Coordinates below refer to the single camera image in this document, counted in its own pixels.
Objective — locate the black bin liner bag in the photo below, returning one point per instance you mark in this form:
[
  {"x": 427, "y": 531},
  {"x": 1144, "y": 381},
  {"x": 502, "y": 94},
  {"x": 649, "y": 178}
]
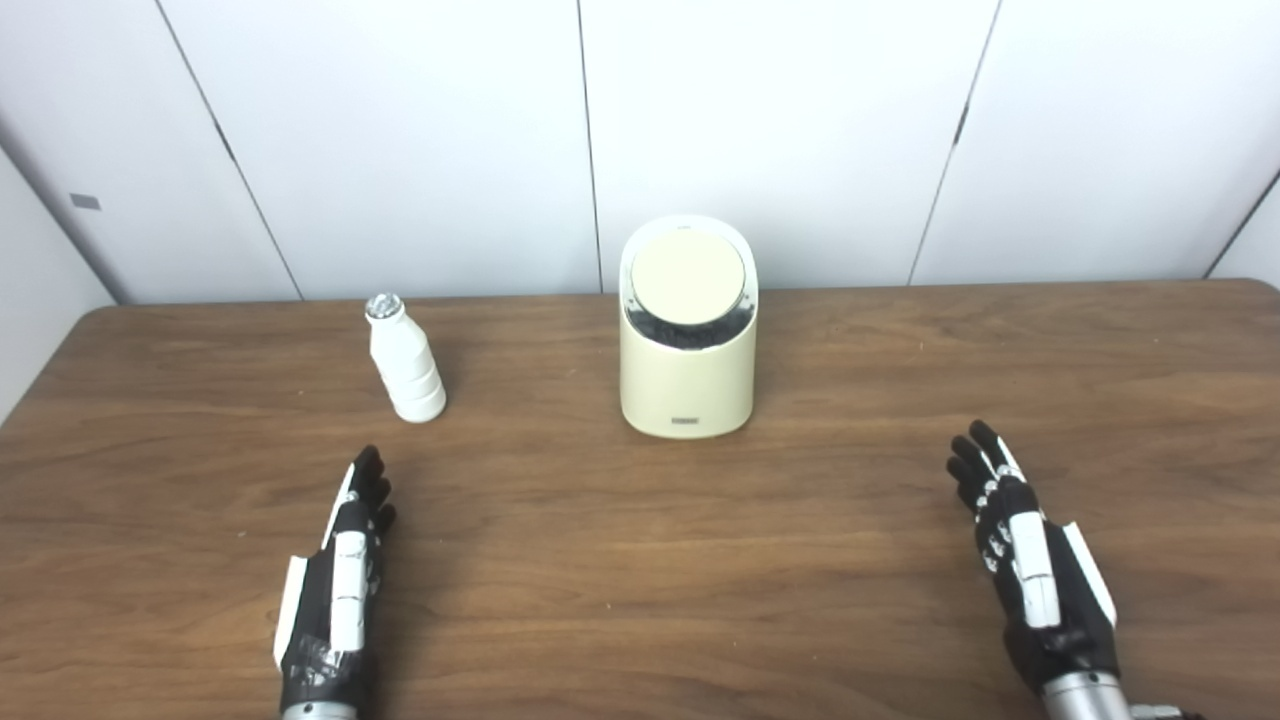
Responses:
[{"x": 690, "y": 333}]

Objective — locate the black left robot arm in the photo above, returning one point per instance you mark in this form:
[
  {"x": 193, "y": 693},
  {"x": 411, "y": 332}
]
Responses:
[{"x": 320, "y": 713}]

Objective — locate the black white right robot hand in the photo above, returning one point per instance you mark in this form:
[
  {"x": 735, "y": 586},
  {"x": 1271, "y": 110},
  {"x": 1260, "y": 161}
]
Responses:
[{"x": 1035, "y": 570}]

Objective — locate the cream round bin lid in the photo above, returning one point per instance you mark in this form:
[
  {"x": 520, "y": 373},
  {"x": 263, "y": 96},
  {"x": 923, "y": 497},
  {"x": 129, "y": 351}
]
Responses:
[{"x": 688, "y": 277}]

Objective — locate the small white plastic bottle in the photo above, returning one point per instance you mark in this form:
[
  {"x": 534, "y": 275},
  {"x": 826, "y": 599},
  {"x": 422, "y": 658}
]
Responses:
[{"x": 407, "y": 365}]

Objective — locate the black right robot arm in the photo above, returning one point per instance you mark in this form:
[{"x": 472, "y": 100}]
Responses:
[{"x": 1085, "y": 700}]

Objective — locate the cream-colored round bin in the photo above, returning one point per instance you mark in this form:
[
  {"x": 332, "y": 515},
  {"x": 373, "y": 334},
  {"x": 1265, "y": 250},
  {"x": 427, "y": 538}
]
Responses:
[{"x": 685, "y": 385}]

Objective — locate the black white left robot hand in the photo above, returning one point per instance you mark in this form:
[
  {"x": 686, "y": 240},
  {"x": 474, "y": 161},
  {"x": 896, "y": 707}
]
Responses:
[{"x": 345, "y": 580}]

